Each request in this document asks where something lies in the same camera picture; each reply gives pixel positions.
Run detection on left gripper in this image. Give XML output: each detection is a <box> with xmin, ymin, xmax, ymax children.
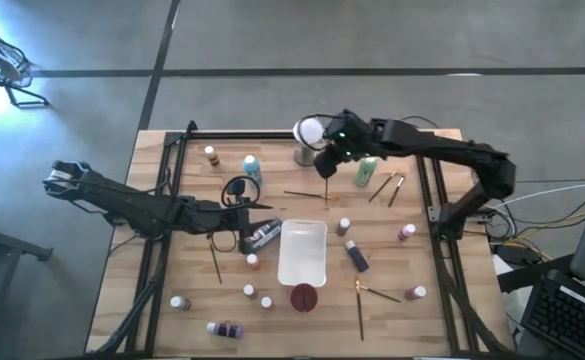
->
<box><xmin>215</xmin><ymin>197</ymin><xmax>275</xmax><ymax>255</ymax></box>

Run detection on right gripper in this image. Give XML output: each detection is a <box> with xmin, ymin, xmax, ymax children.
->
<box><xmin>313</xmin><ymin>108</ymin><xmax>376</xmax><ymax>180</ymax></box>

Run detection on large black paint bottle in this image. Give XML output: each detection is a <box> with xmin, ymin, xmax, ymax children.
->
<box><xmin>244</xmin><ymin>217</ymin><xmax>284</xmax><ymax>255</ymax></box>

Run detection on green paint bottle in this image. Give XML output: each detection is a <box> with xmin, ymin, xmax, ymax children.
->
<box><xmin>354</xmin><ymin>155</ymin><xmax>379</xmax><ymax>189</ymax></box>

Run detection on pink plastic cup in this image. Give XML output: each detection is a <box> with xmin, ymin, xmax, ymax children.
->
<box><xmin>290</xmin><ymin>282</ymin><xmax>319</xmax><ymax>314</ymax></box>

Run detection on teal paint bottle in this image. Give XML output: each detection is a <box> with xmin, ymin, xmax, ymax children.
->
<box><xmin>242</xmin><ymin>154</ymin><xmax>264</xmax><ymax>189</ymax></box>

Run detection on tan paint bottle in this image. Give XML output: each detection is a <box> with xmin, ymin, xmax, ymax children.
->
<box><xmin>203</xmin><ymin>144</ymin><xmax>222</xmax><ymax>168</ymax></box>

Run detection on blue paint bottle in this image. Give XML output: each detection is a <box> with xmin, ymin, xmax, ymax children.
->
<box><xmin>344</xmin><ymin>239</ymin><xmax>370</xmax><ymax>274</ymax></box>

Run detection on purple paint bottle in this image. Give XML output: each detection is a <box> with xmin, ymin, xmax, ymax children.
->
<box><xmin>205</xmin><ymin>320</ymin><xmax>245</xmax><ymax>340</ymax></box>

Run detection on magenta paint bottle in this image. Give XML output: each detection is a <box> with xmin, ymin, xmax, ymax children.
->
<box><xmin>404</xmin><ymin>284</ymin><xmax>428</xmax><ymax>302</ymax></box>

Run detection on white plastic bin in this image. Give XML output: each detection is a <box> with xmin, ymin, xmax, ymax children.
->
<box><xmin>277</xmin><ymin>218</ymin><xmax>329</xmax><ymax>288</ymax></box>

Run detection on black metal stand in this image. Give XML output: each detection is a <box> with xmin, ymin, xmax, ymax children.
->
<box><xmin>0</xmin><ymin>217</ymin><xmax>53</xmax><ymax>264</ymax></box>

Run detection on black keyboard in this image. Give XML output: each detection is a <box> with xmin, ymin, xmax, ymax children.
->
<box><xmin>520</xmin><ymin>269</ymin><xmax>585</xmax><ymax>360</ymax></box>

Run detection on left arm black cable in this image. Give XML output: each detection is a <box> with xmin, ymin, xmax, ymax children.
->
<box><xmin>220</xmin><ymin>175</ymin><xmax>262</xmax><ymax>209</ymax></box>

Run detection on white floor cable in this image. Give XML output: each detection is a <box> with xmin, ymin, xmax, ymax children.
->
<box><xmin>491</xmin><ymin>182</ymin><xmax>585</xmax><ymax>211</ymax></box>

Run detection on yellow cable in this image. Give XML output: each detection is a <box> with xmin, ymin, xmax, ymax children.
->
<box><xmin>509</xmin><ymin>212</ymin><xmax>585</xmax><ymax>246</ymax></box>

